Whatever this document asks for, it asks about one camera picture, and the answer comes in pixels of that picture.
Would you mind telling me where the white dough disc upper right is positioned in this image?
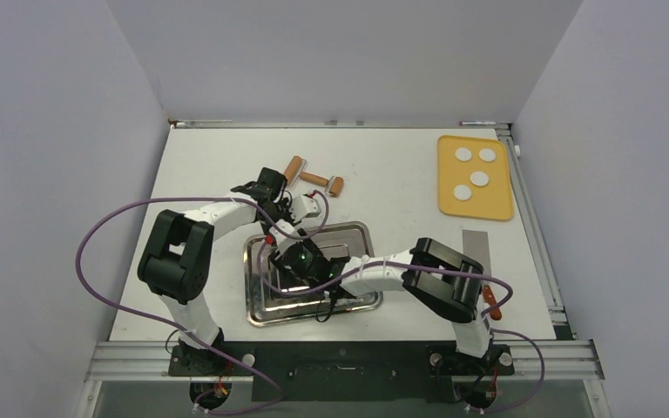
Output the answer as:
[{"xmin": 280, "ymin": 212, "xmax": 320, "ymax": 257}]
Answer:
[{"xmin": 479, "ymin": 148, "xmax": 497, "ymax": 163}]

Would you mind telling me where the aluminium back rail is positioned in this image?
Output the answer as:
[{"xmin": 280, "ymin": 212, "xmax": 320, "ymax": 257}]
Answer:
[{"xmin": 169, "ymin": 119, "xmax": 511, "ymax": 130}]

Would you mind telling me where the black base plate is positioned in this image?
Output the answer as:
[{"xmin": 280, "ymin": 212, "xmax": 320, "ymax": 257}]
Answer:
[{"xmin": 167, "ymin": 340, "xmax": 515, "ymax": 403}]

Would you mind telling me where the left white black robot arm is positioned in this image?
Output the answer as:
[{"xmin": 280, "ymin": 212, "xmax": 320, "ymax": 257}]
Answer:
[{"xmin": 138, "ymin": 167, "xmax": 301, "ymax": 374}]

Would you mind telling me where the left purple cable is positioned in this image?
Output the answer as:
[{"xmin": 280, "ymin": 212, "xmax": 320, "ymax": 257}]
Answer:
[{"xmin": 74, "ymin": 188, "xmax": 330, "ymax": 416}]

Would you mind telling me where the white dough disc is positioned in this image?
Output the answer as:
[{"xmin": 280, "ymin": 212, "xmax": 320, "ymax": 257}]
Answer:
[
  {"xmin": 470, "ymin": 171, "xmax": 490, "ymax": 187},
  {"xmin": 455, "ymin": 147, "xmax": 473, "ymax": 162},
  {"xmin": 479, "ymin": 148, "xmax": 497, "ymax": 163},
  {"xmin": 453, "ymin": 185, "xmax": 472, "ymax": 201}
]

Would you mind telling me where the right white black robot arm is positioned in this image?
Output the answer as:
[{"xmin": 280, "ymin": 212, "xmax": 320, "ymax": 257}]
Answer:
[{"xmin": 268, "ymin": 238, "xmax": 492, "ymax": 373}]

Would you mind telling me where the yellow plastic tray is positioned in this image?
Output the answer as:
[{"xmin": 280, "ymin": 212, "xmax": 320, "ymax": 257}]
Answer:
[{"xmin": 436, "ymin": 135, "xmax": 515, "ymax": 221}]

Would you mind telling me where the white dough disc upper left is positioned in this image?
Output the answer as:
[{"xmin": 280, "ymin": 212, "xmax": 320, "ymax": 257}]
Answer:
[{"xmin": 455, "ymin": 147, "xmax": 473, "ymax": 162}]

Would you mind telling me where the aluminium front rail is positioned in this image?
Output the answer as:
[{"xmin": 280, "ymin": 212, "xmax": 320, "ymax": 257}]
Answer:
[{"xmin": 85, "ymin": 340, "xmax": 605, "ymax": 381}]

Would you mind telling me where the white dough disc lower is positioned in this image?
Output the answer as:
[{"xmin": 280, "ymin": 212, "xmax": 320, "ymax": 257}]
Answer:
[{"xmin": 453, "ymin": 185, "xmax": 472, "ymax": 201}]

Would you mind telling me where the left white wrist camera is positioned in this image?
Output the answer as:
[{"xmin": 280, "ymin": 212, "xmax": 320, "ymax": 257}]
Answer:
[{"xmin": 290, "ymin": 195, "xmax": 321, "ymax": 221}]

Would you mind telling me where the stainless steel tray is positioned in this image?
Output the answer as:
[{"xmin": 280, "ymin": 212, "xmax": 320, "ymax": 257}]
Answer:
[{"xmin": 243, "ymin": 221, "xmax": 383, "ymax": 327}]

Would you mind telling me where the white dough disc middle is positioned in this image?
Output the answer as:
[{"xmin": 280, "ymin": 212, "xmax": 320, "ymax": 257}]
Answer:
[{"xmin": 470, "ymin": 171, "xmax": 490, "ymax": 187}]

